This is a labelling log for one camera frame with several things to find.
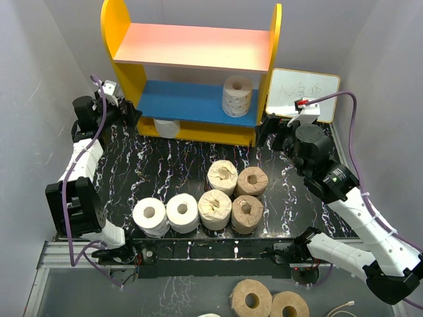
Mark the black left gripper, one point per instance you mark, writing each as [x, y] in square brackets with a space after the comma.
[131, 118]

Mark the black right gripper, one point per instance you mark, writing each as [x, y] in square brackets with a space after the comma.
[269, 127]

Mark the patterned white paper roll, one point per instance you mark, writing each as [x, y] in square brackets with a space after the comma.
[237, 94]

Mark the beige roll back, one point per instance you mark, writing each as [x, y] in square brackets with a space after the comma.
[222, 175]

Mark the beige roll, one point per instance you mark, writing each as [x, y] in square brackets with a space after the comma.
[215, 208]
[222, 175]

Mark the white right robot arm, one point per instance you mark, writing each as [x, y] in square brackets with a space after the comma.
[390, 267]

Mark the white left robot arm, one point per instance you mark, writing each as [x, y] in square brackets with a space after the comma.
[87, 217]

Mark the yellow shelf with coloured boards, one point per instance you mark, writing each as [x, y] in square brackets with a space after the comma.
[198, 108]

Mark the small whiteboard with writing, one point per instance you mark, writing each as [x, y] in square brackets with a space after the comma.
[287, 86]

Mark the brown wrapped roll back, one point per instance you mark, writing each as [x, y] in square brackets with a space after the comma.
[251, 181]

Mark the brown wrapped roll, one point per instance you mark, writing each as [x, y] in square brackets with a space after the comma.
[251, 181]
[247, 212]

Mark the brown wrapped roll front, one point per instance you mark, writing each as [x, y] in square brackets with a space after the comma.
[247, 212]

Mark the beige wrapped roll front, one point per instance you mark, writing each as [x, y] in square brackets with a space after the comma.
[215, 208]

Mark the tan roll on floor left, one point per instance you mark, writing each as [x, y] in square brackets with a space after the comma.
[250, 298]

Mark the tan roll on floor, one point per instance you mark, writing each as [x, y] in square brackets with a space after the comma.
[250, 298]
[289, 303]

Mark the tan roll on floor right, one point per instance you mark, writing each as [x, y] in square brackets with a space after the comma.
[289, 303]

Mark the white roll at bottom edge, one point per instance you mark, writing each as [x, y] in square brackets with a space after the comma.
[209, 315]

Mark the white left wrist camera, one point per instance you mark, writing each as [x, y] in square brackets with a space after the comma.
[109, 90]

